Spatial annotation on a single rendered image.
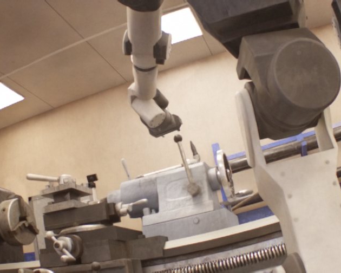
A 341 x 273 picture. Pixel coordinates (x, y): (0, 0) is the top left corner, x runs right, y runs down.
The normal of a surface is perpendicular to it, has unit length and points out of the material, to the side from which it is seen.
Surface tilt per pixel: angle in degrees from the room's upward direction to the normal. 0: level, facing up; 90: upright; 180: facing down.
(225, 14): 116
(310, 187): 73
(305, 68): 101
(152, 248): 90
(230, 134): 90
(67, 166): 90
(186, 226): 90
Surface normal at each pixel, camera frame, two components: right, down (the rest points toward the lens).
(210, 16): -0.34, 0.16
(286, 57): -0.10, -0.16
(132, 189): -0.33, -0.37
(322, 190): -0.18, -0.60
